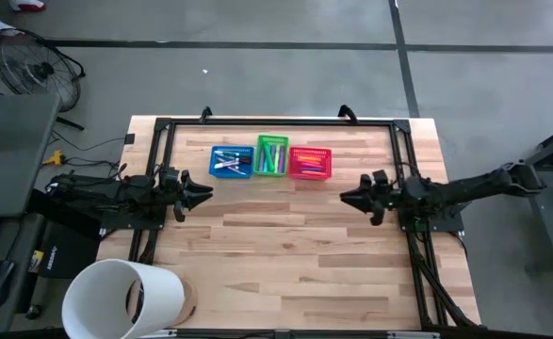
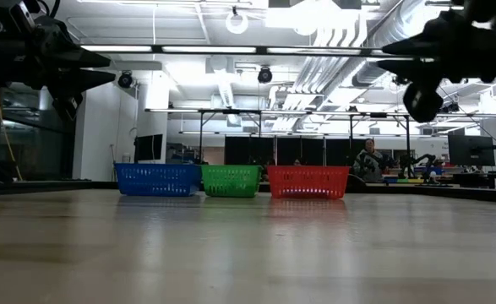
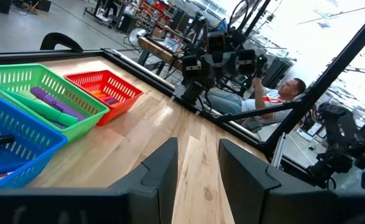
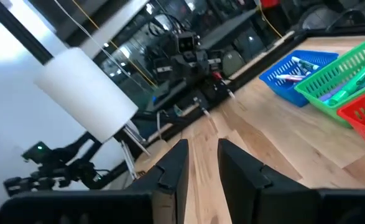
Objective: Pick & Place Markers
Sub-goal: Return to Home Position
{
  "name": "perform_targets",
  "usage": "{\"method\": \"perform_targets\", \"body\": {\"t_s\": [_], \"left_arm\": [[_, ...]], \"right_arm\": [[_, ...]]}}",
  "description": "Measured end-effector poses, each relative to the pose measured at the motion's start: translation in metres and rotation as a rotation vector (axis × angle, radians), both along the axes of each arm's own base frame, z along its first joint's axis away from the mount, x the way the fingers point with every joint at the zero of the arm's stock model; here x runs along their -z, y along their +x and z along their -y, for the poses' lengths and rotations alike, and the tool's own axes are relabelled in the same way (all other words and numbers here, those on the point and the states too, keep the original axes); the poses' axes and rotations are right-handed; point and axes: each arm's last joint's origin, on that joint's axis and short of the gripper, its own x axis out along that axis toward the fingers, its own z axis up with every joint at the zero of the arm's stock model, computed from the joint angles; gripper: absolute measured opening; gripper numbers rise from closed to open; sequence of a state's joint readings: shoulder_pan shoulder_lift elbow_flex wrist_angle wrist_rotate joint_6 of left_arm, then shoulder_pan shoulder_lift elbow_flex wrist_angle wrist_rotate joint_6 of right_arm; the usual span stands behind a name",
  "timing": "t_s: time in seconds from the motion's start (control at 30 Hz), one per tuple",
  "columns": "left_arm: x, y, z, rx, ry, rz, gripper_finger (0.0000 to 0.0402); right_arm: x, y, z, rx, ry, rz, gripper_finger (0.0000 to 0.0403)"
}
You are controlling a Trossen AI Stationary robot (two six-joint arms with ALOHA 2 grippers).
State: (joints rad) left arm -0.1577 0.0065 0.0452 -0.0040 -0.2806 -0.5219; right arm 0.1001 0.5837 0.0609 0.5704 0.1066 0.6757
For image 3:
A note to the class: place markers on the wooden workbench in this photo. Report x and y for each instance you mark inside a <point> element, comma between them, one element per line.
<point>157,49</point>

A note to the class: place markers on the red plastic basket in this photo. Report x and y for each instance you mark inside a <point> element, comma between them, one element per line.
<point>120,90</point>

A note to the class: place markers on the blue plastic basket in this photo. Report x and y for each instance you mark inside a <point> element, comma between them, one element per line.
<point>30,143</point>

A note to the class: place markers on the black aluminium table frame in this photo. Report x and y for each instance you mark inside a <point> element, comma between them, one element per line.
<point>325,77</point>

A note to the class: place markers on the shelf with coloured bins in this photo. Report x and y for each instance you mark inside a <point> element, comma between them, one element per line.
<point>155,12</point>

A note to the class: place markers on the black rolling cart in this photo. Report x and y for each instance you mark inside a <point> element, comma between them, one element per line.
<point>107,14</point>

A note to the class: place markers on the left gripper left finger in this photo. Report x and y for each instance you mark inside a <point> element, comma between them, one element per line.
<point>76,208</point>

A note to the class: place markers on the grey desk fan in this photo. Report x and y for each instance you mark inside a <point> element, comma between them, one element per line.
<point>137,35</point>

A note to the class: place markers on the black neighbouring robot arm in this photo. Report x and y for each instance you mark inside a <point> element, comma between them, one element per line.
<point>337,146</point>

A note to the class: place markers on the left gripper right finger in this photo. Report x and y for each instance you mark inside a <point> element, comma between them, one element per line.
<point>294,208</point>

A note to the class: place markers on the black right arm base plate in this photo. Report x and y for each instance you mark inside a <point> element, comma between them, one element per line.
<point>185,95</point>

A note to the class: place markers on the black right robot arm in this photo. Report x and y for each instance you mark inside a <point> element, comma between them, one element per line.
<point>201,70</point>

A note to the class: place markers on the purple highlighter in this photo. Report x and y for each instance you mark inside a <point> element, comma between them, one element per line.
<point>56,104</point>

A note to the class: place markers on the person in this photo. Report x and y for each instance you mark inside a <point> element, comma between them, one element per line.
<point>256,102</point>

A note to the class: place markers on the pink highlighter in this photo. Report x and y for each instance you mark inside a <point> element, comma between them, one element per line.
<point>110,99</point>

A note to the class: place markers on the green plastic basket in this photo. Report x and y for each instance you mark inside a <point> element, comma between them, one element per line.
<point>58,85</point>

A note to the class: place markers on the orange highlighter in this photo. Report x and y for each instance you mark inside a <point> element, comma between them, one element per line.
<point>102,96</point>
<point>95,92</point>

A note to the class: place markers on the silver metal frame bracket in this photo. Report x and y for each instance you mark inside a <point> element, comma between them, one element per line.
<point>278,151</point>

